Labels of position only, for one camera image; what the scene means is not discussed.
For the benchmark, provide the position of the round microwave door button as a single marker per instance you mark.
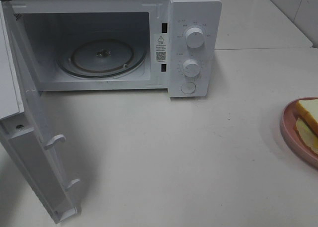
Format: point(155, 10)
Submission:
point(188, 87)

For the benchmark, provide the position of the white microwave knob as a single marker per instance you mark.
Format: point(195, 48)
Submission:
point(194, 37)
point(191, 68)

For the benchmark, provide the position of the pink round plate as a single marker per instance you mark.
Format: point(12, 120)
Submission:
point(291, 137)

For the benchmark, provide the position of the white microwave door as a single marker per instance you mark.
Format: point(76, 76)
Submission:
point(26, 134)

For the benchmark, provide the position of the white bread sandwich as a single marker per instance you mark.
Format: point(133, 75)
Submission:
point(307, 123)

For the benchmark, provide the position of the white microwave oven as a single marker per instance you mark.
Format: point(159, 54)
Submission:
point(53, 25)

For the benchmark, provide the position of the glass microwave turntable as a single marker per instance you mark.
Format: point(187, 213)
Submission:
point(102, 58)

